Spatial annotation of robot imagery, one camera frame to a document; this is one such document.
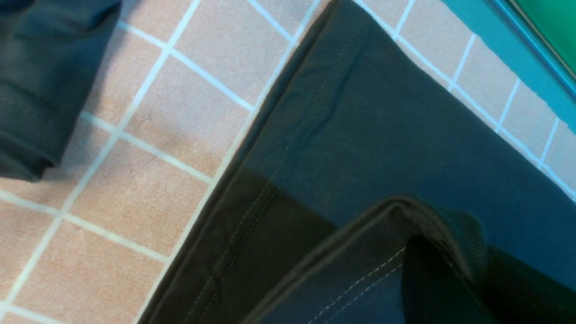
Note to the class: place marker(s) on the dark gray long-sleeve shirt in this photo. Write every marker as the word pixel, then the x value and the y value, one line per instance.
pixel 355 151

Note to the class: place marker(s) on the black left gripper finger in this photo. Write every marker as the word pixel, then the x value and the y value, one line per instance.
pixel 433 293

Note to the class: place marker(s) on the pink checkered tablecloth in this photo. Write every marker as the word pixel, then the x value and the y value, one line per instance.
pixel 181 82

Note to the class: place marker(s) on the crumpled dark gray garment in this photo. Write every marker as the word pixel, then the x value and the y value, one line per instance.
pixel 50 53

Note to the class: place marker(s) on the gray metal bar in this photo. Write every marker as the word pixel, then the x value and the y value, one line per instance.
pixel 518 20

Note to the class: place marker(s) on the green backdrop cloth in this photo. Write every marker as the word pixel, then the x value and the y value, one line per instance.
pixel 555 21

